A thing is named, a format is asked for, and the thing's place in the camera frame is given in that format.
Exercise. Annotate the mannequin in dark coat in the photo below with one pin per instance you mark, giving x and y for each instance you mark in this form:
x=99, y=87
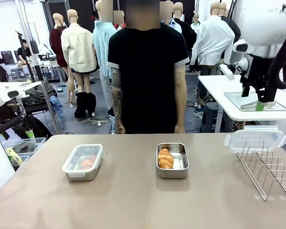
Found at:
x=233, y=31

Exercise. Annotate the black tripod stand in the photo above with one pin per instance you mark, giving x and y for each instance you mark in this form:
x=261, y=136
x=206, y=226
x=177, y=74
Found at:
x=20, y=38

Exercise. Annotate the seated person in black shirt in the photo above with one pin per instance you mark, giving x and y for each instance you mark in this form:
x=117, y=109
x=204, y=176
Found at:
x=25, y=53

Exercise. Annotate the person's left hand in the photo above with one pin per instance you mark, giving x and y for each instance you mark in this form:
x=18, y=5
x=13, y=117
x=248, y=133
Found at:
x=180, y=128

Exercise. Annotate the perforated metal baking tray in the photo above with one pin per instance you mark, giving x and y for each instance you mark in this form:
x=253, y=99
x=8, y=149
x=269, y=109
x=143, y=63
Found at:
x=233, y=97

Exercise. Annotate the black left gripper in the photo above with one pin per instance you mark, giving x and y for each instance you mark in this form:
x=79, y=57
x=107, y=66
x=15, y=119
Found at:
x=4, y=117

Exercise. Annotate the stainless steel rectangular container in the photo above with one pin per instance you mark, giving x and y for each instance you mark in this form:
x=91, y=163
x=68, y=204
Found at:
x=83, y=177
x=172, y=174

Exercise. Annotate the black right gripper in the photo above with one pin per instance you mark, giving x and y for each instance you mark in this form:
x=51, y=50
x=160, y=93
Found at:
x=257, y=76

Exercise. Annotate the black fuzzy boots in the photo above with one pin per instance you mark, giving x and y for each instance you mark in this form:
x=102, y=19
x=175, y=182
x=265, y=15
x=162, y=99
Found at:
x=85, y=105

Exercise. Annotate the black stool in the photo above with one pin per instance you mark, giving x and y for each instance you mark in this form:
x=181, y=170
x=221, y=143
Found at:
x=212, y=117

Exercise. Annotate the person in black t-shirt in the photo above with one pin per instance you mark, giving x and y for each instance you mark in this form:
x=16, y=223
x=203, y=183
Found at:
x=145, y=71

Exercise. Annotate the black monitor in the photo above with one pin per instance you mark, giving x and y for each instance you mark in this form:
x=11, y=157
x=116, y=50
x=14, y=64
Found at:
x=34, y=47

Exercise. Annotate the mannequin in black jacket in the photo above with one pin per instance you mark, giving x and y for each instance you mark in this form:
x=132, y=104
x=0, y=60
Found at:
x=189, y=33

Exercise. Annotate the mannequin in white shirt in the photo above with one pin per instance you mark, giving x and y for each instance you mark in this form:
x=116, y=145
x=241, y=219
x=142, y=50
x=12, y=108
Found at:
x=212, y=40

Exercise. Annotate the clear plastic storage bin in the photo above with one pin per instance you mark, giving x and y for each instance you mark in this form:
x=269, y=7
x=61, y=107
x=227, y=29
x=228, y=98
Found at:
x=19, y=159
x=21, y=145

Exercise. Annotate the mannequin in light blue shirt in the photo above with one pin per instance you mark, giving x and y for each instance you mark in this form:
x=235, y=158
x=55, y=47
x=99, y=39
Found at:
x=102, y=47

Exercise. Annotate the person's tattooed right hand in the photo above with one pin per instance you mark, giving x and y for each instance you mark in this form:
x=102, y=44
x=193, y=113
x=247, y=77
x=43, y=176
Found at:
x=120, y=127

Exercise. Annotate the person's left forearm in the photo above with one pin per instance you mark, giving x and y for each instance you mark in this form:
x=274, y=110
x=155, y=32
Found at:
x=180, y=105

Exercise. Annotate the person's tattooed right forearm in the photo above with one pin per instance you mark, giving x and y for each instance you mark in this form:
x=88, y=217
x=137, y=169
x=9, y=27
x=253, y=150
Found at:
x=116, y=105

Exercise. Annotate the mannequin in dark red dress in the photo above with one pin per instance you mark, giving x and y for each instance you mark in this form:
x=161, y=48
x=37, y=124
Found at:
x=57, y=43

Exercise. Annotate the mannequin in cream jacket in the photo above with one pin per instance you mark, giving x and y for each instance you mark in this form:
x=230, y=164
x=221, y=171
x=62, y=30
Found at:
x=77, y=47

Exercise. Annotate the white table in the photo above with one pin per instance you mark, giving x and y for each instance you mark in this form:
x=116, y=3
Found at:
x=219, y=95
x=33, y=84

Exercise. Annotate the clear plastic snap lid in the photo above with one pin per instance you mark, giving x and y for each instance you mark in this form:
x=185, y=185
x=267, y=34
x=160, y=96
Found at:
x=250, y=139
x=85, y=151

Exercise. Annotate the small mannequin in white top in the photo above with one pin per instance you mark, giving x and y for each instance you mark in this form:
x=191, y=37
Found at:
x=196, y=25

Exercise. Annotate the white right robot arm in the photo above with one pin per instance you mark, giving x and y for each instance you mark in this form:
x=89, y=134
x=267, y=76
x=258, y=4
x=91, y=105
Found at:
x=264, y=28

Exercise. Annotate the silver metal frame pole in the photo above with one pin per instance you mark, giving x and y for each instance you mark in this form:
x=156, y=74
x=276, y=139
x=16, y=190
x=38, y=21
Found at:
x=50, y=105

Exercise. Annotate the golden croissant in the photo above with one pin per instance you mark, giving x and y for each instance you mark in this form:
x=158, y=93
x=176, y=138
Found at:
x=87, y=163
x=165, y=158

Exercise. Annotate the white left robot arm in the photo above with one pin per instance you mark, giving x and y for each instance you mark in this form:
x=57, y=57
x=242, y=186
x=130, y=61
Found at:
x=0, y=95

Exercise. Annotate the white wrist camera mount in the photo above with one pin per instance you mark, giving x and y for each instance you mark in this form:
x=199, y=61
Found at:
x=227, y=71

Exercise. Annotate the mannequin base plate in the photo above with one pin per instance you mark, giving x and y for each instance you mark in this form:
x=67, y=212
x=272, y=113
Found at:
x=95, y=122

